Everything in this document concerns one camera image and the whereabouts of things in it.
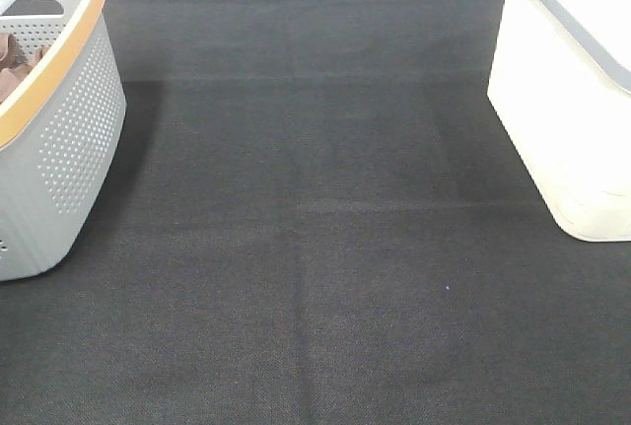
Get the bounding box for black cloth table cover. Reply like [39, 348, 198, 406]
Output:
[1, 0, 630, 424]

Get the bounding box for grey perforated laundry basket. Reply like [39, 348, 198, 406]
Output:
[1, 0, 126, 281]

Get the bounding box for white plastic storage bin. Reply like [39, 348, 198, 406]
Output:
[487, 0, 630, 242]

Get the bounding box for brown towels in basket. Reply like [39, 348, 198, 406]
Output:
[0, 33, 49, 103]

